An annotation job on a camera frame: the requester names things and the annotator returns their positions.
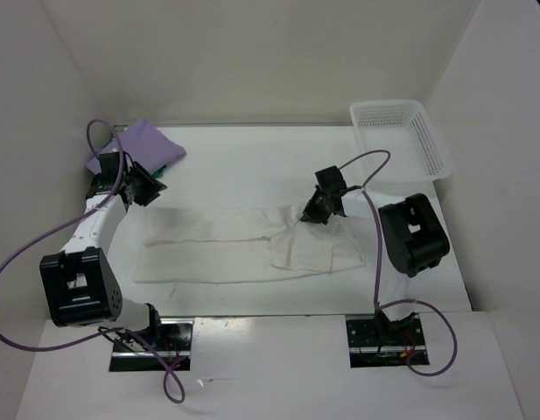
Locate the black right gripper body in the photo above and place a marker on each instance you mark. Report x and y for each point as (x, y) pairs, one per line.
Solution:
(317, 209)

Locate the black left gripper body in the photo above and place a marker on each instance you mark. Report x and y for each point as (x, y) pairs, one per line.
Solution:
(144, 186)

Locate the green t-shirt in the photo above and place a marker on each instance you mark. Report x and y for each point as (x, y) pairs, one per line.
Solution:
(158, 172)

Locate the purple t-shirt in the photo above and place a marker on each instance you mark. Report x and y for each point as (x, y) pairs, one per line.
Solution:
(141, 129)

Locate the white t-shirt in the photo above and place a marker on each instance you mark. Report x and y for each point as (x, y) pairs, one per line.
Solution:
(242, 245)

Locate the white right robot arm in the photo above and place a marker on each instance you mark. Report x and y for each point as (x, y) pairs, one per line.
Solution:
(408, 232)

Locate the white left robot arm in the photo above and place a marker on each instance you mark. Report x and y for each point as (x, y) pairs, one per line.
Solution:
(140, 318)

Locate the white plastic basket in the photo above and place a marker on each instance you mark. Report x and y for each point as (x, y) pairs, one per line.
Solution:
(402, 127)

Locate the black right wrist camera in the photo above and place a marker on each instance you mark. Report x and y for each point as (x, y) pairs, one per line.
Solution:
(331, 183)

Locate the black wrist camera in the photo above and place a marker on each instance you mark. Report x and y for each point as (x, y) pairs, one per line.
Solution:
(111, 177)
(331, 183)

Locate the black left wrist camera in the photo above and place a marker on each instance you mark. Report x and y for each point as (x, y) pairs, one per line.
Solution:
(111, 177)

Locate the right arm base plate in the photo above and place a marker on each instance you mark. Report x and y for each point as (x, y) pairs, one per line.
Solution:
(375, 342)

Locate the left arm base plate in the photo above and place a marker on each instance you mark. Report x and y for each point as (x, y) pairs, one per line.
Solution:
(173, 345)

